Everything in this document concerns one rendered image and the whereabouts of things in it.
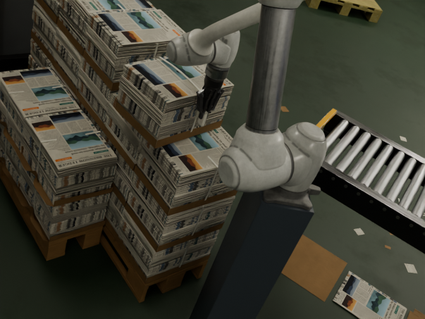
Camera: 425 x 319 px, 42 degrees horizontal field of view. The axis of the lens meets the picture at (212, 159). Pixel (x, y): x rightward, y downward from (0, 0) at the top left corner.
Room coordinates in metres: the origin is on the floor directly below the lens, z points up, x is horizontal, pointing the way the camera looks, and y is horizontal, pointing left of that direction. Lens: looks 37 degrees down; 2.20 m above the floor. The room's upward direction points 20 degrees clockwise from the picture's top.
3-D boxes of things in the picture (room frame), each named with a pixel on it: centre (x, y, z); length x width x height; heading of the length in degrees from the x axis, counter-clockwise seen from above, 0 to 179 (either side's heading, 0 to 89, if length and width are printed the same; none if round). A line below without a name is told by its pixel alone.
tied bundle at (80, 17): (2.45, 0.72, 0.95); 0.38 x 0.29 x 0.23; 138
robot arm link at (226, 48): (1.89, 0.11, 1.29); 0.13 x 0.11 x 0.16; 136
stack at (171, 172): (2.16, 0.40, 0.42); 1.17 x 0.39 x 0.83; 48
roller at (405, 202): (2.21, -0.95, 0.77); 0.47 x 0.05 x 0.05; 160
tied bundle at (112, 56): (2.25, 0.51, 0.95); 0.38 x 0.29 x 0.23; 138
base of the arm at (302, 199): (1.57, -0.30, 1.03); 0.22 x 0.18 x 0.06; 105
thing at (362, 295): (2.15, -1.10, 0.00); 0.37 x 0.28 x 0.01; 70
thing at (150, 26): (2.26, 0.50, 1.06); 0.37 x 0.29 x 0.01; 138
